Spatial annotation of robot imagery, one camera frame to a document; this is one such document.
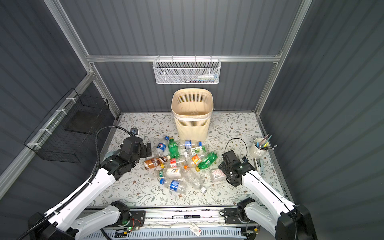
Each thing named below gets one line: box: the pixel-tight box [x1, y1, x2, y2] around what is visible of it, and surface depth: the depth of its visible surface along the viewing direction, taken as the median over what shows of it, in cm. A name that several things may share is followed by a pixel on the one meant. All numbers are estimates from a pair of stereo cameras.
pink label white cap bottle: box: [210, 169, 227, 182], surface depth 86 cm
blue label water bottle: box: [178, 140, 203, 149], surface depth 100 cm
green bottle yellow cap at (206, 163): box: [195, 152, 218, 172], surface depth 92 cm
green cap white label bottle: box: [154, 167, 184, 179], surface depth 86 cm
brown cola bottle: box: [143, 155, 171, 170], surface depth 90 cm
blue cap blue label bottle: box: [159, 178, 187, 194], surface depth 82 cm
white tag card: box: [189, 223, 202, 237], surface depth 71 cm
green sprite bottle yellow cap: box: [168, 137, 180, 159], surface depth 98 cm
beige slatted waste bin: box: [171, 88, 214, 141], surface depth 98 cm
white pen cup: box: [249, 137, 270, 159], surface depth 91 cm
